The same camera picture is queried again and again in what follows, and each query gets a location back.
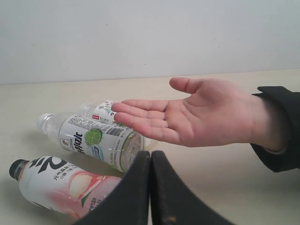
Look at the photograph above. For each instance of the clear bottle floral pear label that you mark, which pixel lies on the clear bottle floral pear label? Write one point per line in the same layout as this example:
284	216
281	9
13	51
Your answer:
102	113

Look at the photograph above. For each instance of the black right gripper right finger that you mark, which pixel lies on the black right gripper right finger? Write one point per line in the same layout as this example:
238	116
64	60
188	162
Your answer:
172	202

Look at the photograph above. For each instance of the person's open bare hand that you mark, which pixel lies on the person's open bare hand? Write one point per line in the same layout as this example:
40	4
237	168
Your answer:
215	113

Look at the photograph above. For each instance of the clear bottle green lime label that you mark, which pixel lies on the clear bottle green lime label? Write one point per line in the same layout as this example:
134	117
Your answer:
117	146

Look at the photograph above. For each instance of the black jacket sleeve forearm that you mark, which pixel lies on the black jacket sleeve forearm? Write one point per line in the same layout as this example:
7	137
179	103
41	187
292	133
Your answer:
276	138

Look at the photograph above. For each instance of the pink peach bottle black cap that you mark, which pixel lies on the pink peach bottle black cap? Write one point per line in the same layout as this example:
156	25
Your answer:
56	184

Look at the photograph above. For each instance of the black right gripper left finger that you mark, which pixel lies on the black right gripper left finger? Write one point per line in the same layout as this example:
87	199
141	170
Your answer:
128	203

